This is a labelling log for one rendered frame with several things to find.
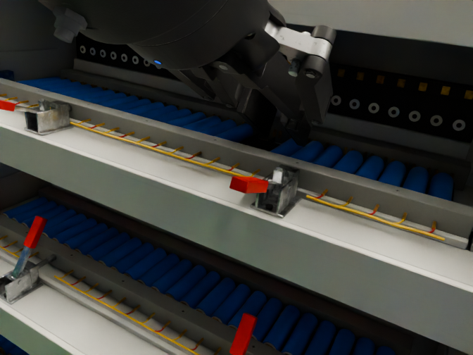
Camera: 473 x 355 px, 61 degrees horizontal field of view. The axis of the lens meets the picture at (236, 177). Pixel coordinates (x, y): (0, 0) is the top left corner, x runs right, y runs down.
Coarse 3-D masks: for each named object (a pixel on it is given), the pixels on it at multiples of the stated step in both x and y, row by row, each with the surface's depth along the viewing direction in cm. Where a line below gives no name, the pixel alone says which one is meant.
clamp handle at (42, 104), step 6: (0, 102) 37; (6, 102) 37; (42, 102) 41; (0, 108) 37; (6, 108) 37; (12, 108) 38; (18, 108) 39; (24, 108) 39; (30, 108) 40; (42, 108) 41
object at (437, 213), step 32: (32, 96) 47; (64, 96) 46; (128, 128) 41; (160, 128) 39; (224, 160) 37; (256, 160) 35; (288, 160) 34; (320, 192) 33; (352, 192) 32; (384, 192) 30; (416, 192) 31; (448, 224) 29
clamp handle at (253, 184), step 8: (280, 176) 30; (232, 184) 24; (240, 184) 24; (248, 184) 24; (256, 184) 25; (264, 184) 26; (272, 184) 28; (280, 184) 30; (248, 192) 24; (256, 192) 26; (264, 192) 27
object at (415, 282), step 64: (0, 64) 54; (0, 128) 42; (384, 128) 42; (128, 192) 36; (192, 192) 32; (256, 256) 31; (320, 256) 28; (384, 256) 26; (448, 256) 27; (448, 320) 25
